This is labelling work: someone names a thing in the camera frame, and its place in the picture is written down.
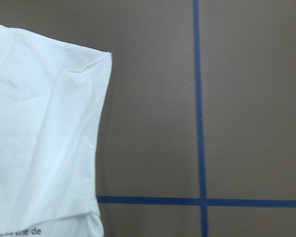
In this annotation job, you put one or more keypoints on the white long-sleeve printed shirt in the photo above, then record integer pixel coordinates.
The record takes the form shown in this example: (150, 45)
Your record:
(52, 95)

